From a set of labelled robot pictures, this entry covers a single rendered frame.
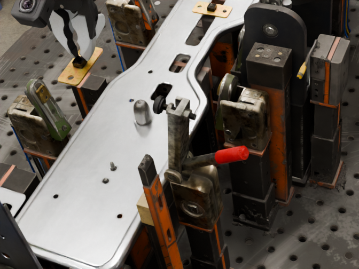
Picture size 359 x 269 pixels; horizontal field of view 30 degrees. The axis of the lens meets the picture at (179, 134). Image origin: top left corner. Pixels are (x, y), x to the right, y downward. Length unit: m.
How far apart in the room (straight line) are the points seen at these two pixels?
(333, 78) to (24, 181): 0.60
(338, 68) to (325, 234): 0.38
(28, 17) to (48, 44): 1.10
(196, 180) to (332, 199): 0.47
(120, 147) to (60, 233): 0.20
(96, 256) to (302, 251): 0.49
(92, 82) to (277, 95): 0.40
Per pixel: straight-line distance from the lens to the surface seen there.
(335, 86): 1.28
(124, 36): 1.55
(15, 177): 1.29
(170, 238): 1.11
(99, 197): 1.18
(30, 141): 1.37
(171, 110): 0.99
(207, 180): 1.10
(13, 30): 3.32
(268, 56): 1.19
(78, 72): 1.03
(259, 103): 1.18
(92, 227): 1.15
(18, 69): 1.96
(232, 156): 1.01
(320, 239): 1.44
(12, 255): 1.02
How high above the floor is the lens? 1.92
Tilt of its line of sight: 48 degrees down
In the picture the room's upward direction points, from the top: 12 degrees counter-clockwise
